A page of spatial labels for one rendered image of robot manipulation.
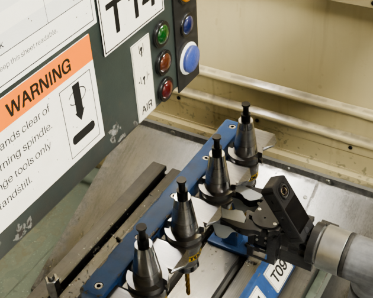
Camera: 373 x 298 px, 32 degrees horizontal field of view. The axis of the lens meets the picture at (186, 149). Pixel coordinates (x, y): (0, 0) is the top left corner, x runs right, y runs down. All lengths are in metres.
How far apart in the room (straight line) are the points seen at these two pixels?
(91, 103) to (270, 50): 1.01
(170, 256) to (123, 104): 0.44
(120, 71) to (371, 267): 0.58
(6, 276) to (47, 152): 1.39
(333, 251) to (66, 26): 0.66
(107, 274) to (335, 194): 0.83
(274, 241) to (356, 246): 0.13
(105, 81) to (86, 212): 1.25
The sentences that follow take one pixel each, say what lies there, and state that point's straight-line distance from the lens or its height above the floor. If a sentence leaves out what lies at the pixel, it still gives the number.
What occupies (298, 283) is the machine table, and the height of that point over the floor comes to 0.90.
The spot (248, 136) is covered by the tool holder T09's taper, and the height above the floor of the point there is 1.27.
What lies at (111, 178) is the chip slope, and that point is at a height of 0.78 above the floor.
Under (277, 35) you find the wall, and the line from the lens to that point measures 1.52.
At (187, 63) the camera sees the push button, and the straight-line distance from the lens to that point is 0.69.
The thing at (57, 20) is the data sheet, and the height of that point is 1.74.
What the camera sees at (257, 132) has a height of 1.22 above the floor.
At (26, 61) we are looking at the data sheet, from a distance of 0.49.
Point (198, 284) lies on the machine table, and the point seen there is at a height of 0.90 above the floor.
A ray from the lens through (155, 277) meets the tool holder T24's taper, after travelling 0.96.
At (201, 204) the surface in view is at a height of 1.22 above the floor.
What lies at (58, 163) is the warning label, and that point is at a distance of 0.56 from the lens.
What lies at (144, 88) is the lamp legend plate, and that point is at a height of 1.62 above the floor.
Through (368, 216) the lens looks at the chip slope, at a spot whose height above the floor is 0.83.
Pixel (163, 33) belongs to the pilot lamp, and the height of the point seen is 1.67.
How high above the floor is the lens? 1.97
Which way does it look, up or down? 39 degrees down
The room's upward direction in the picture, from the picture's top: 3 degrees counter-clockwise
